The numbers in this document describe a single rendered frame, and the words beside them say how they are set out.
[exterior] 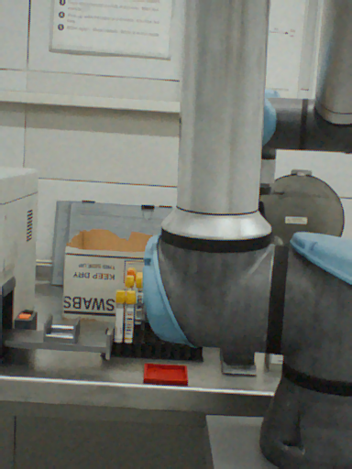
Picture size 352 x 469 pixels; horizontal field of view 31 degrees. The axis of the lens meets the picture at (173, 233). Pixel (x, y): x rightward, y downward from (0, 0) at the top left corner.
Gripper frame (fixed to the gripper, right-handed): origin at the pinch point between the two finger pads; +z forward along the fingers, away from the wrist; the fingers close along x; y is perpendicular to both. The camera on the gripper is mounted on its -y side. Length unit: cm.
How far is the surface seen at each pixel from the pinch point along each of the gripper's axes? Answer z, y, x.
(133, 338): 7.9, 4.4, 17.9
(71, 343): 6.2, -6.0, 26.9
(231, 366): 9.0, -4.0, 1.4
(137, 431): 49, 57, 18
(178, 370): 10.1, -4.2, 9.9
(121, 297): 0.0, 1.3, 20.1
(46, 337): 5.5, -5.9, 31.0
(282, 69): -46, 56, -12
